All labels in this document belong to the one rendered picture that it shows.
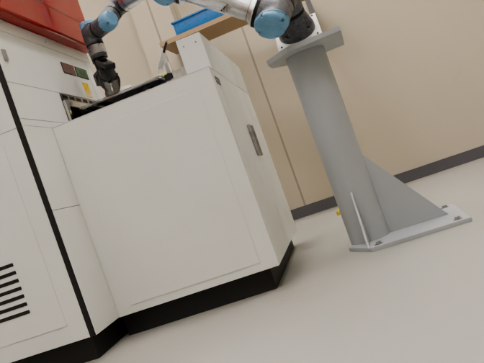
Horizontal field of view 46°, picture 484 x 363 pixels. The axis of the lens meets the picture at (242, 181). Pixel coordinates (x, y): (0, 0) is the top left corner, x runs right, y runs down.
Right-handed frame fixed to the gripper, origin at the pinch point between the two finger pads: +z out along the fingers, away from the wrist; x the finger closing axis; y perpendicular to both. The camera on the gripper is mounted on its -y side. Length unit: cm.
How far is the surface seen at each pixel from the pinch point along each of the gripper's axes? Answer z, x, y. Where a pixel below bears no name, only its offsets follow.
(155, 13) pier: -89, -112, 144
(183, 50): -0.4, -10.9, -48.2
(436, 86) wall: 32, -250, 41
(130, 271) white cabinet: 69, 27, -24
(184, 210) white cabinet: 54, 7, -41
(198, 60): 5, -14, -51
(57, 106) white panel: 0.2, 27.3, -8.7
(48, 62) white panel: -19.1, 23.5, -4.4
